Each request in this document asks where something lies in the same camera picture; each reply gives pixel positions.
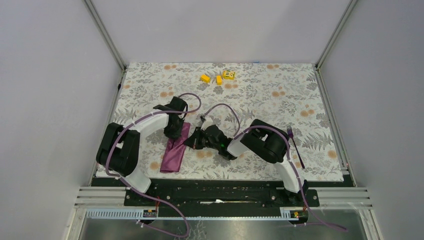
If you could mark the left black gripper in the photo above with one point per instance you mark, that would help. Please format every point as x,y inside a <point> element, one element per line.
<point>171,134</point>

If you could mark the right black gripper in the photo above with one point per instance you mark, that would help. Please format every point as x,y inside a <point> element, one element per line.
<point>193,141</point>

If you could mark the purple cloth napkin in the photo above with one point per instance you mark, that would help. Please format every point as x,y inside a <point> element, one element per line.
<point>174,151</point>

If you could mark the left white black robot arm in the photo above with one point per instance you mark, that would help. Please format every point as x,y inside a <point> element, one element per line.
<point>120,145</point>

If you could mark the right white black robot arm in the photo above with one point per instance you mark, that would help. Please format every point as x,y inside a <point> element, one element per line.
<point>268,142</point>

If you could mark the floral tablecloth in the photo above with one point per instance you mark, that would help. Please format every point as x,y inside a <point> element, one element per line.
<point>281,95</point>

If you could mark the yellow block left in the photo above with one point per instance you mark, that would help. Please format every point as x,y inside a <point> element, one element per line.
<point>204,78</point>

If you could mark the yellow block middle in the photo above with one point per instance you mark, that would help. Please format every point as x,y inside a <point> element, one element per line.
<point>218,80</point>

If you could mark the yellow patterned block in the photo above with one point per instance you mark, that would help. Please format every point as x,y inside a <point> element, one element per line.
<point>228,75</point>

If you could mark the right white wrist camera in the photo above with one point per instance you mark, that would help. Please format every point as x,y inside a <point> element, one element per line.
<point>206,121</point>

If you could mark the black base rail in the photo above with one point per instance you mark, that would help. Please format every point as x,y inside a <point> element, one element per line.
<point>216,198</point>

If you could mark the left aluminium frame post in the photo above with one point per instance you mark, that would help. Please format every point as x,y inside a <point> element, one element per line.
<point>93,12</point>

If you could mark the aluminium frame post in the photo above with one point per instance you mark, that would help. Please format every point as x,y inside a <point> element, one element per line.
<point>93,12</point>
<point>335,34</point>

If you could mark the right aluminium frame post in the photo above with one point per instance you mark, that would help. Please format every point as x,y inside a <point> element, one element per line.
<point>335,34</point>

